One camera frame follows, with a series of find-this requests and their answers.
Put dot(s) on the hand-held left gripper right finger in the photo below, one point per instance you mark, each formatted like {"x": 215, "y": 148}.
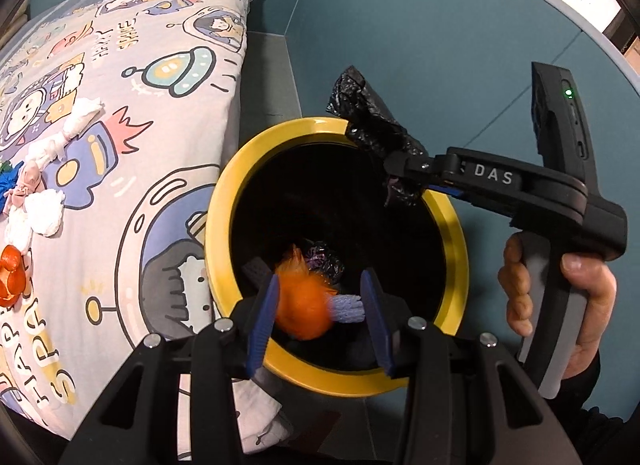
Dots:
{"x": 375, "y": 325}

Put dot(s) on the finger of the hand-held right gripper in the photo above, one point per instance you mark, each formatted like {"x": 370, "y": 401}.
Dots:
{"x": 490, "y": 207}
{"x": 500, "y": 180}

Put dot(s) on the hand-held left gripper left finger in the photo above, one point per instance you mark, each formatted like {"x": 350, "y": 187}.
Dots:
{"x": 262, "y": 325}

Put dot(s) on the pale spiky foam net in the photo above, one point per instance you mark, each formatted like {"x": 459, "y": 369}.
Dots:
{"x": 345, "y": 307}

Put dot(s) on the orange fluffy toy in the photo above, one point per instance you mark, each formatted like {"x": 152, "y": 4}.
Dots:
{"x": 300, "y": 310}

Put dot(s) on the black plastic bag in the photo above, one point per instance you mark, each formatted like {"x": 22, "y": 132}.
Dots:
{"x": 325, "y": 260}
{"x": 370, "y": 115}

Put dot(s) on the black yellow-rimmed trash bin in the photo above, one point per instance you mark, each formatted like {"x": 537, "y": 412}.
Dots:
{"x": 220, "y": 225}

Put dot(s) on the blue bag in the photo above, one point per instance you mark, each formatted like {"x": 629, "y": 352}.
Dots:
{"x": 6, "y": 187}

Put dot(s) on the person's right forearm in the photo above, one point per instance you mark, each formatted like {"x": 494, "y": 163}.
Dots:
{"x": 600, "y": 420}

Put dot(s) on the person's right hand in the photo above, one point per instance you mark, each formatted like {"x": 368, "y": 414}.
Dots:
{"x": 595, "y": 305}

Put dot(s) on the bed with cartoon printed sheet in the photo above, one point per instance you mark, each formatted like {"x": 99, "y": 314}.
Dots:
{"x": 150, "y": 35}

